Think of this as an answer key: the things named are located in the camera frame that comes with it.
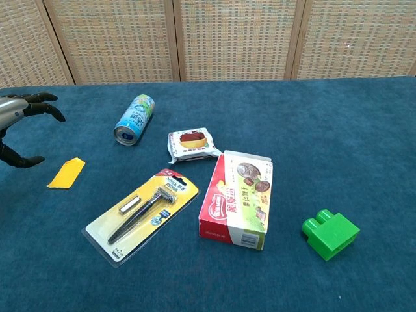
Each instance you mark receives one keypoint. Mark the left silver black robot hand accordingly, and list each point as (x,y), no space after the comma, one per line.
(13,109)

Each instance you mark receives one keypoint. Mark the blue green drink can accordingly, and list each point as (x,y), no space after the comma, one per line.
(135,118)

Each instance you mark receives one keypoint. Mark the yellow razor blister pack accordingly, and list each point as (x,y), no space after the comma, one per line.
(139,214)

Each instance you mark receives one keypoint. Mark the white wrapped pastry packet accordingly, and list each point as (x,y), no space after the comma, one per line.
(193,144)

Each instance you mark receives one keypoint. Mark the woven bamboo folding screen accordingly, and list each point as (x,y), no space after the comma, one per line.
(227,39)

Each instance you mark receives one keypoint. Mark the red white biscuit box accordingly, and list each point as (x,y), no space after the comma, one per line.
(239,204)

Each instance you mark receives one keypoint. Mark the blue carpet table mat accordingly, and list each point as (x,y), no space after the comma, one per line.
(292,130)

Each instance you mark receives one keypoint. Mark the green toy building brick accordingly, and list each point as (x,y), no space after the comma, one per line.
(331,235)

